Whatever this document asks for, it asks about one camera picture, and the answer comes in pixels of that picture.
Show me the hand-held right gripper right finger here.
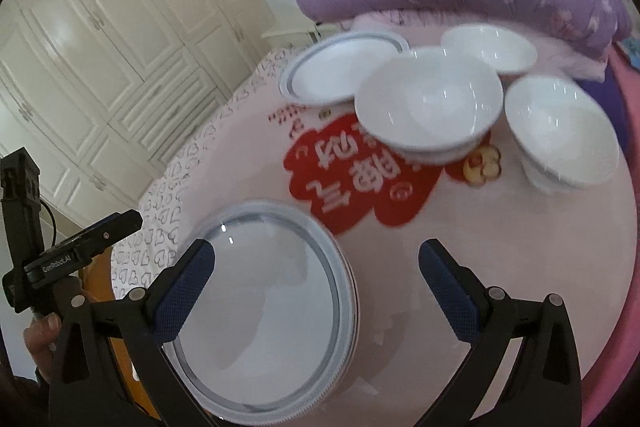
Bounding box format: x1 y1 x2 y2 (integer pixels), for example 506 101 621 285
415 238 583 427

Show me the white blue-rimmed plate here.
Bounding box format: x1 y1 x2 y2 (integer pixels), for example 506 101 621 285
167 202 352 414
279 31 411 108
320 217 362 403

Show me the person's left forearm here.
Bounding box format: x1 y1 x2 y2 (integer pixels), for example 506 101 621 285
0 369 52 427

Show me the heart-print bed sheet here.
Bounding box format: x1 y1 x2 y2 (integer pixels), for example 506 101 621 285
110 44 301 308

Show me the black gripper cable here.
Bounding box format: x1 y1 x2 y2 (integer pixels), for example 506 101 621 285
38 199 59 252

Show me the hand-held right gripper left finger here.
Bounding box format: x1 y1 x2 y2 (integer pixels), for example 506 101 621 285
48 238 217 427

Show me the white nightstand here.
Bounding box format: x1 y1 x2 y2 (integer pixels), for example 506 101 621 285
262 24 321 45

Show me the wooden bed frame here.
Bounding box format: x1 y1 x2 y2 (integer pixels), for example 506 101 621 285
80 252 161 413

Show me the white bowl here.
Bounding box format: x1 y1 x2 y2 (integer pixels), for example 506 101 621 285
440 23 539 76
354 48 504 154
395 127 493 166
504 76 622 196

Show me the light blue printed cloth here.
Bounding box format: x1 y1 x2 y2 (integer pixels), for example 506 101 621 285
622 36 640 70

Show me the person's left hand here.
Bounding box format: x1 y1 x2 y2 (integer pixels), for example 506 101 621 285
22 311 64 384

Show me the white wardrobe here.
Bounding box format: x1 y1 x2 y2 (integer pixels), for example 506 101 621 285
0 0 281 228

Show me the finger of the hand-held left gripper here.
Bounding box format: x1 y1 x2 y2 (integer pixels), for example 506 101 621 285
65 208 144 254

